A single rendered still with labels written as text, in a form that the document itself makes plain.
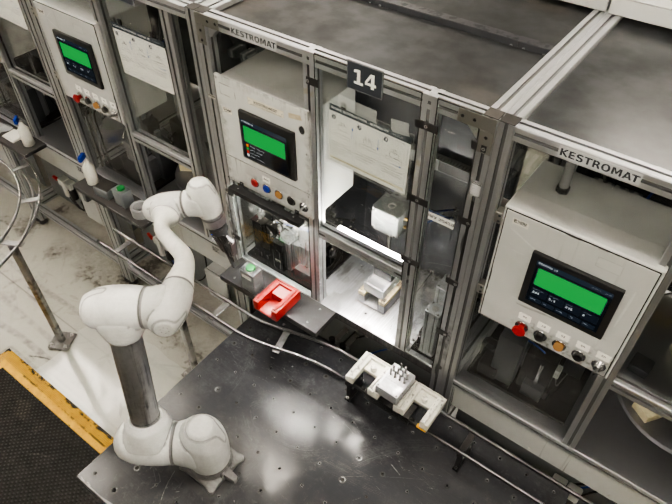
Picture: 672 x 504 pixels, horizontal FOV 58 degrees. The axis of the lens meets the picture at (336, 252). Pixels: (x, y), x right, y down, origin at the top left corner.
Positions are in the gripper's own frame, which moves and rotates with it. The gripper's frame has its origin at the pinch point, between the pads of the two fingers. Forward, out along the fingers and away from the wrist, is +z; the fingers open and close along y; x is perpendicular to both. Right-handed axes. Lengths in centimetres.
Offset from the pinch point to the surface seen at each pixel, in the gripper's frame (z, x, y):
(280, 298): 17.5, -3.0, -17.9
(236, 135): -50, -20, -6
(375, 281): 18, -30, -48
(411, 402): 37, 1, -83
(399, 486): 54, 25, -91
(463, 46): -74, -60, -78
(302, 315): 23.1, -3.5, -28.1
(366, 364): 33, -2, -61
